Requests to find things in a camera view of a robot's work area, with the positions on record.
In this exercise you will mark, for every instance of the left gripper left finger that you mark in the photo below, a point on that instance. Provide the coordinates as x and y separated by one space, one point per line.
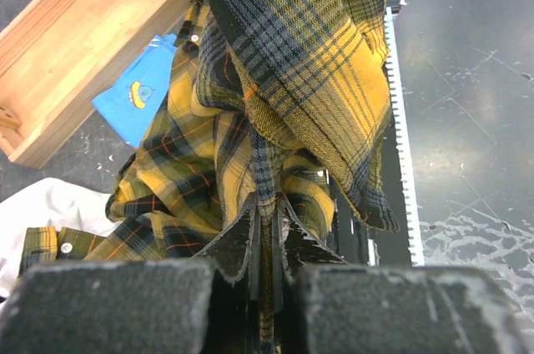
205 304

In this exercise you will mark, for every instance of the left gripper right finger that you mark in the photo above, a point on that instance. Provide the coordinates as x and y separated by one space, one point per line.
331 306

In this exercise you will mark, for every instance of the yellow plaid shirt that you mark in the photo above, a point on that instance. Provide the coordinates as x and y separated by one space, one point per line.
261 98

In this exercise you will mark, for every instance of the white shirt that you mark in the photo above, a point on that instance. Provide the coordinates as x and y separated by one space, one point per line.
48 202

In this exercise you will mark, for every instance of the blue folded cloth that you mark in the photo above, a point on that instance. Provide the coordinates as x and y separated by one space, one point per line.
130 104

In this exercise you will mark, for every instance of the wooden clothes rack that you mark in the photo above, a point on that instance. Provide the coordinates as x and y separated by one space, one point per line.
57 55

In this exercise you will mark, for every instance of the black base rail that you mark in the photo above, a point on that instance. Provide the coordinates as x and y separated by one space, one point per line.
361 189

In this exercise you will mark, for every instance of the white slotted cable duct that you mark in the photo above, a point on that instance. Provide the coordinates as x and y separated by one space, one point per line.
402 142

